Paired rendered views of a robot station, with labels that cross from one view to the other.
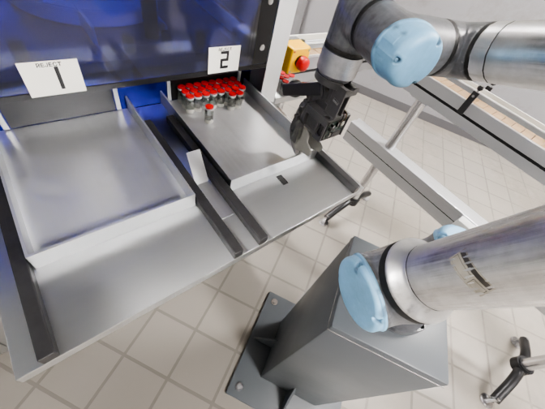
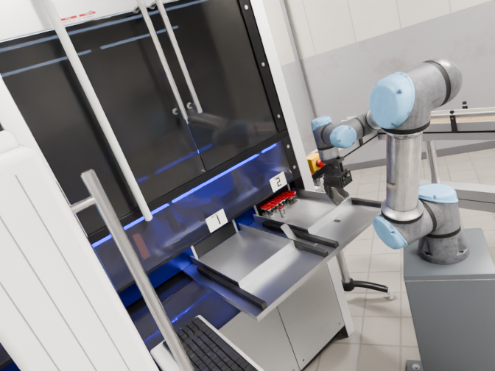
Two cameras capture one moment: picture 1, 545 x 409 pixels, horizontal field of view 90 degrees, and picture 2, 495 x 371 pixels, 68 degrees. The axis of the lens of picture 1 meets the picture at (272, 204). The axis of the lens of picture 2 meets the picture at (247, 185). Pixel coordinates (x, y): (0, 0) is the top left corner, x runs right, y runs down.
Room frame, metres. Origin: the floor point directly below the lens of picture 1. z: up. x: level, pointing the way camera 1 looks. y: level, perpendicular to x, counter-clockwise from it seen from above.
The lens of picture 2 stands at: (-0.80, -0.19, 1.58)
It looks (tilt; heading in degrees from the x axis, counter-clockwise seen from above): 20 degrees down; 21
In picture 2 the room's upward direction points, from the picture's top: 19 degrees counter-clockwise
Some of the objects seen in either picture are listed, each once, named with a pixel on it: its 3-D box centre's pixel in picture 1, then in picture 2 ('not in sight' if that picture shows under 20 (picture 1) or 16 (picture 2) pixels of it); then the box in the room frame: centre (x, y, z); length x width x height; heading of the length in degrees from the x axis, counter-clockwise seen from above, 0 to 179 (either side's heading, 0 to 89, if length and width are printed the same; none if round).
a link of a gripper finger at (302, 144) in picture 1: (302, 146); (337, 197); (0.52, -0.02, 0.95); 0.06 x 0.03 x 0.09; 53
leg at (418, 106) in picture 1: (380, 160); (437, 197); (1.30, -0.48, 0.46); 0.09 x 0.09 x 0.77; 53
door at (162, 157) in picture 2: not in sight; (115, 120); (0.22, 0.56, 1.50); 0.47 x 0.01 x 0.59; 143
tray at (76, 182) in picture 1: (91, 162); (239, 252); (0.31, 0.36, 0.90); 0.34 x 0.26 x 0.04; 53
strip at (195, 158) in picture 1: (209, 183); (297, 235); (0.35, 0.13, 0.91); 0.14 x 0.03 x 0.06; 53
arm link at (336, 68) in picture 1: (340, 62); (328, 152); (0.54, -0.03, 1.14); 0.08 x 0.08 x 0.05
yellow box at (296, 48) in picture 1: (292, 55); (312, 163); (0.85, 0.09, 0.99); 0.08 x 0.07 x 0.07; 53
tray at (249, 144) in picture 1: (238, 124); (300, 209); (0.58, 0.15, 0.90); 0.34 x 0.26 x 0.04; 53
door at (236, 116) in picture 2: not in sight; (225, 77); (0.58, 0.28, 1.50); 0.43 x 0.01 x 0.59; 143
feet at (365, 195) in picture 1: (349, 203); not in sight; (1.30, -0.48, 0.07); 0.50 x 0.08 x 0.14; 143
